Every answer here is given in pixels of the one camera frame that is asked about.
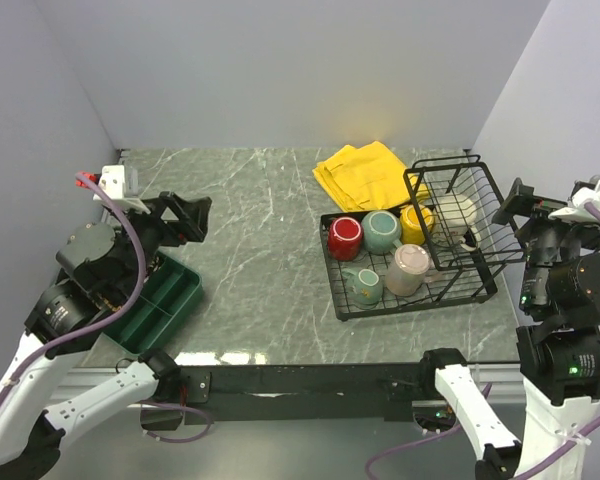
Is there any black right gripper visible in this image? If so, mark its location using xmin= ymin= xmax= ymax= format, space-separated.
xmin=489 ymin=172 xmax=600 ymax=306

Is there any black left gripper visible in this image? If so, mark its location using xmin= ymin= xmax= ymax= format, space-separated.
xmin=111 ymin=188 xmax=212 ymax=300

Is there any yellow mug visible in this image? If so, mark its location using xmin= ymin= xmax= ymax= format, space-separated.
xmin=400 ymin=205 xmax=435 ymax=245

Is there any pink mug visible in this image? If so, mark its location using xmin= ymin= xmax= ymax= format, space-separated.
xmin=385 ymin=244 xmax=443 ymax=297

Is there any green glazed mug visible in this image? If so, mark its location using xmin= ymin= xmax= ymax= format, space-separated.
xmin=361 ymin=210 xmax=403 ymax=255

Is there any red mug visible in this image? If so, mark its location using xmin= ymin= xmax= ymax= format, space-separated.
xmin=327 ymin=216 xmax=363 ymax=261

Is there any small teal cup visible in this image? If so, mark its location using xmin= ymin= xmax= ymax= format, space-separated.
xmin=341 ymin=268 xmax=384 ymax=309

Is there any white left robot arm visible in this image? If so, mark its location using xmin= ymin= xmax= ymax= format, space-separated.
xmin=0 ymin=192 xmax=212 ymax=479

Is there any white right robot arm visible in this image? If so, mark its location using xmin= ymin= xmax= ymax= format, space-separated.
xmin=418 ymin=176 xmax=600 ymax=479

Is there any green organizer tray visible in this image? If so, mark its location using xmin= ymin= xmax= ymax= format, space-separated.
xmin=104 ymin=252 xmax=204 ymax=355

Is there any yellow cloth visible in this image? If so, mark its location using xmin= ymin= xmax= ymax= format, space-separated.
xmin=313 ymin=141 xmax=429 ymax=212

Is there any black front base bar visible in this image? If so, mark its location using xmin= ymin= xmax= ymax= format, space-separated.
xmin=155 ymin=362 xmax=443 ymax=422

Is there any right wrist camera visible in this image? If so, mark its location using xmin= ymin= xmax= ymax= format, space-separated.
xmin=549 ymin=176 xmax=600 ymax=224

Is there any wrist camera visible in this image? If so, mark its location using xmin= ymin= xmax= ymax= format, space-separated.
xmin=75 ymin=164 xmax=150 ymax=213
xmin=549 ymin=176 xmax=600 ymax=224

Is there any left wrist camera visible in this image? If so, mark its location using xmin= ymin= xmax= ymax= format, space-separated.
xmin=75 ymin=164 xmax=150 ymax=213

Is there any black wire dish rack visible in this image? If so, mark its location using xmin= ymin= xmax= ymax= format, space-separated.
xmin=320 ymin=153 xmax=524 ymax=321

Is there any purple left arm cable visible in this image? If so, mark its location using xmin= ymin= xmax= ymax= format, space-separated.
xmin=0 ymin=182 xmax=215 ymax=444

